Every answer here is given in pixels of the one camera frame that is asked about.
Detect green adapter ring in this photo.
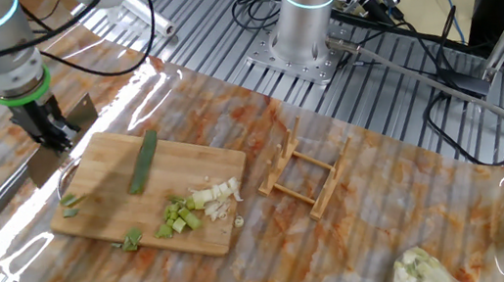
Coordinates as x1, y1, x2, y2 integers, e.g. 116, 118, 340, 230
0, 64, 56, 109

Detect wooden cutting board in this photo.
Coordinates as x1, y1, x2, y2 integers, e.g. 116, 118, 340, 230
37, 111, 261, 280

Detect black coiled cable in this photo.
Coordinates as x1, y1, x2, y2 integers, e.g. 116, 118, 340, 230
227, 0, 291, 35

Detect grey hose cable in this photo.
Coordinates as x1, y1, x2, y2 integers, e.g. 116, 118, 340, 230
325, 12, 504, 171

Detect black floor cables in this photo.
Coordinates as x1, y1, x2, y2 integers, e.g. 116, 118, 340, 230
331, 0, 504, 187

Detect long green scallion leaf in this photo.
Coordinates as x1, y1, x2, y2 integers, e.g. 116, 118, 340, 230
119, 128, 166, 197

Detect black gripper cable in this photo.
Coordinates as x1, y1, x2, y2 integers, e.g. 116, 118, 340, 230
0, 0, 163, 93

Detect steel cleaver knife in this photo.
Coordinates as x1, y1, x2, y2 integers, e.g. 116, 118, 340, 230
0, 92, 113, 231

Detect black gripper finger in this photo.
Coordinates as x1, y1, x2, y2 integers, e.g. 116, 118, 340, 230
41, 115, 78, 151
23, 130, 52, 153

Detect plastic bag of chopped scallions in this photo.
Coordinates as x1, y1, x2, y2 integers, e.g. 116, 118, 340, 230
383, 239, 471, 282

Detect marble pattern plastic mat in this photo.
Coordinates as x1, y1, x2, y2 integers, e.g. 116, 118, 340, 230
0, 0, 504, 282

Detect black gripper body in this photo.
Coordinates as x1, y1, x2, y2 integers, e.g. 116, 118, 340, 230
7, 94, 64, 142

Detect silver robot mounting plate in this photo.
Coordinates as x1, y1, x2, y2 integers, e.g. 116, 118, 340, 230
241, 19, 353, 97

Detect wooden peg rack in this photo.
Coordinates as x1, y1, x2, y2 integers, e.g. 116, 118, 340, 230
248, 108, 363, 230

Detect chopped scallion pieces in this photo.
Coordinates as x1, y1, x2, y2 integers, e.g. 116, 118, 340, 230
103, 170, 250, 255

